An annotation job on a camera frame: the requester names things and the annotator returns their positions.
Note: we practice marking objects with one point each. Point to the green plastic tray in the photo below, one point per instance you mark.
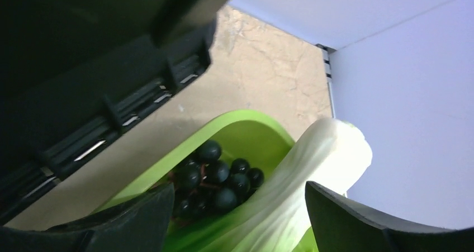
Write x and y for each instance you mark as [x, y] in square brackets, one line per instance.
[241, 133]

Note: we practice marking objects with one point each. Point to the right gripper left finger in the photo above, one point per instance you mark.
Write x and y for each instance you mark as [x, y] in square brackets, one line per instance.
[139, 224]

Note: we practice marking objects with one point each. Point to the toy black grapes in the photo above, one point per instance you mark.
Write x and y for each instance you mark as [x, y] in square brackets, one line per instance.
[206, 185]

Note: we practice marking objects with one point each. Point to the black plastic toolbox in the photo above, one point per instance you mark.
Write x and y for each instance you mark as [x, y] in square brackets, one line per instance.
[76, 75]

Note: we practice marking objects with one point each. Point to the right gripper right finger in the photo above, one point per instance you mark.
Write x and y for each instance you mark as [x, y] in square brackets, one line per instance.
[341, 224]

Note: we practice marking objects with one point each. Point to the aluminium frame rail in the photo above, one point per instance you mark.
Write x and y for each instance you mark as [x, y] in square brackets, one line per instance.
[326, 52]

